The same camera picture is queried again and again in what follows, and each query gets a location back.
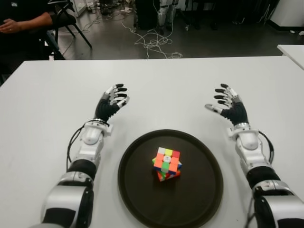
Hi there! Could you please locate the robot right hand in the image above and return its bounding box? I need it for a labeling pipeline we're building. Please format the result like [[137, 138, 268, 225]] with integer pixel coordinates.
[[204, 83, 249, 126]]

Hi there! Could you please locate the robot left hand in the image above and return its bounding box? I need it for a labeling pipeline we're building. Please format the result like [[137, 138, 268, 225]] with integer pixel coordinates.
[[95, 83, 131, 123]]

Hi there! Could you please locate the multicolour Rubik's cube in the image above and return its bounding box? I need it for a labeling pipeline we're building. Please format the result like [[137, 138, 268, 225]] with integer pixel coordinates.
[[152, 147, 183, 183]]

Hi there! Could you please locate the round dark brown plate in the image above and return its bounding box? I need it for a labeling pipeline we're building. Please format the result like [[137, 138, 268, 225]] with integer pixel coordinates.
[[117, 129, 224, 228]]

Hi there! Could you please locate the white side table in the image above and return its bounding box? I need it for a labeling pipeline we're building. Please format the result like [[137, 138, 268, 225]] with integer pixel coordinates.
[[277, 44, 304, 71]]

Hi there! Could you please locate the black metal chair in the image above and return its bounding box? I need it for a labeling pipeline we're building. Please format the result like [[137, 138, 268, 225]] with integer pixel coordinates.
[[47, 0, 93, 60]]

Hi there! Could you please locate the black cabinet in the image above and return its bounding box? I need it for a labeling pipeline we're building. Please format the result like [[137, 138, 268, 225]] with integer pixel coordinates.
[[135, 0, 159, 29]]

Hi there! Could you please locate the white cabinet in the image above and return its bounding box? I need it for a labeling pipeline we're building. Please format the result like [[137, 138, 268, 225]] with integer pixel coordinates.
[[269, 0, 304, 33]]

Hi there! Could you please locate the white humanoid robot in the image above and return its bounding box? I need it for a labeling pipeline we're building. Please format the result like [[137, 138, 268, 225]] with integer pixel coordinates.
[[158, 0, 176, 34]]

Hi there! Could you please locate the seated person black shirt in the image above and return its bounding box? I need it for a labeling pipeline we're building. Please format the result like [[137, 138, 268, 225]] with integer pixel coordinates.
[[0, 0, 57, 80]]

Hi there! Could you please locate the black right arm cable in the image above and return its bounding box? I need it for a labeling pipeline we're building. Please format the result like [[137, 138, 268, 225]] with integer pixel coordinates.
[[257, 130, 275, 165]]

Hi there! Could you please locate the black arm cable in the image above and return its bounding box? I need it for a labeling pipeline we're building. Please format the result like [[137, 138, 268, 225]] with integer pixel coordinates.
[[66, 121, 110, 166], [257, 130, 275, 165]]

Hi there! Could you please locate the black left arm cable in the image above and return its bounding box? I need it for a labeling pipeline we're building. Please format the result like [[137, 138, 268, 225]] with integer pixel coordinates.
[[66, 121, 110, 166]]

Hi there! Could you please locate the tangled white floor cable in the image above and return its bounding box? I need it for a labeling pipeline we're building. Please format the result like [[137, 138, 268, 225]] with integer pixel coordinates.
[[121, 19, 183, 59]]

